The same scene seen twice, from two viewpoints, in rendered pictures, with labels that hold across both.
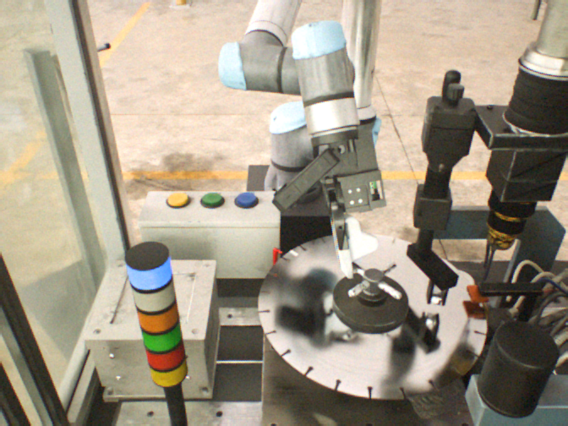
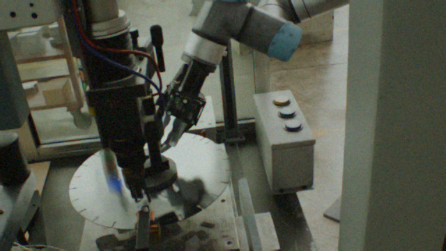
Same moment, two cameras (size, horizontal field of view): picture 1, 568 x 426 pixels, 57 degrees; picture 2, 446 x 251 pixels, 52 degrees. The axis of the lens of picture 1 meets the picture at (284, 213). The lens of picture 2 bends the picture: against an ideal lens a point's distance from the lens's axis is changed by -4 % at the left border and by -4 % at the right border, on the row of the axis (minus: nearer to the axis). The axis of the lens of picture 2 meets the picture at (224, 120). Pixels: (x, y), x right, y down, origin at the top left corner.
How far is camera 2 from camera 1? 1.15 m
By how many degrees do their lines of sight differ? 72
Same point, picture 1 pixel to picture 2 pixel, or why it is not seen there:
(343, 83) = (200, 24)
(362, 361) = (99, 173)
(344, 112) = (189, 42)
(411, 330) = (121, 192)
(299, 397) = not seen: hidden behind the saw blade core
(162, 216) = (260, 100)
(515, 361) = not seen: outside the picture
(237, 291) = (252, 177)
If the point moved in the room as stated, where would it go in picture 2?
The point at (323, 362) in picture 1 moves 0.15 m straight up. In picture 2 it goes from (101, 160) to (86, 97)
